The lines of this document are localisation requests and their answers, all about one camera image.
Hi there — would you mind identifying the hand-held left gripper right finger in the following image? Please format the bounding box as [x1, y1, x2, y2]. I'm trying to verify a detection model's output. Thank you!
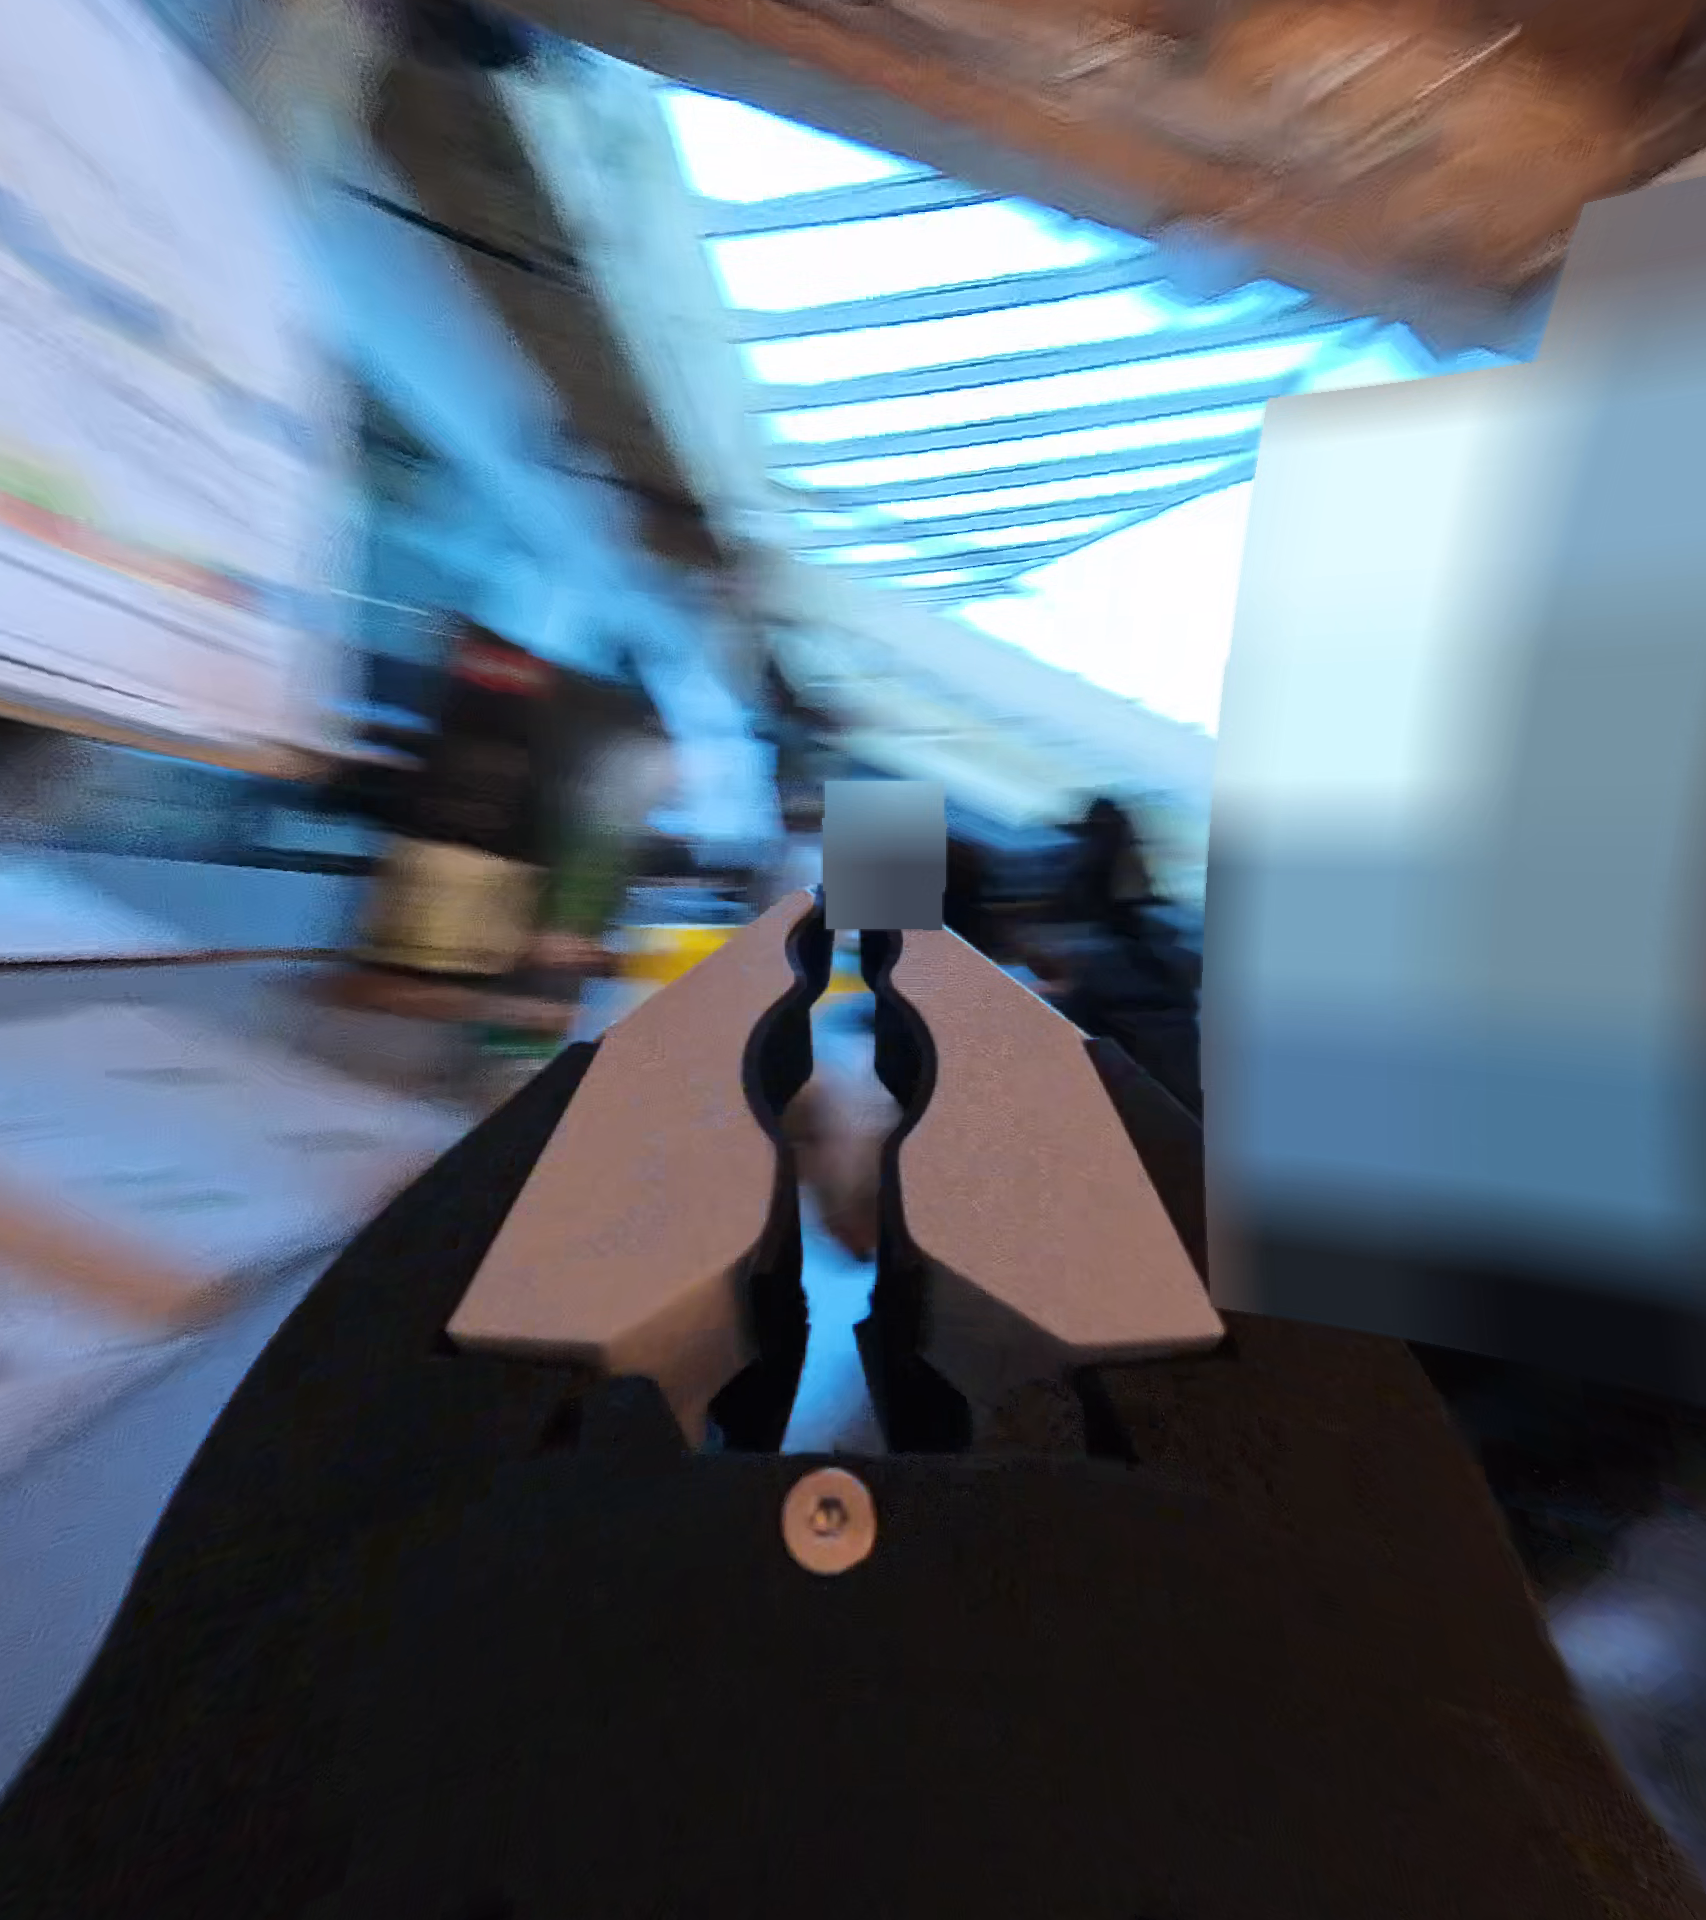
[861, 922, 1232, 1455]

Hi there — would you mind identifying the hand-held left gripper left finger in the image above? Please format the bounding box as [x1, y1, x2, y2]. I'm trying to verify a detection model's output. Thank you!
[446, 884, 822, 1451]

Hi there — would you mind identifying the grey desk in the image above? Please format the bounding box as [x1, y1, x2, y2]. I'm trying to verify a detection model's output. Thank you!
[0, 952, 599, 1802]

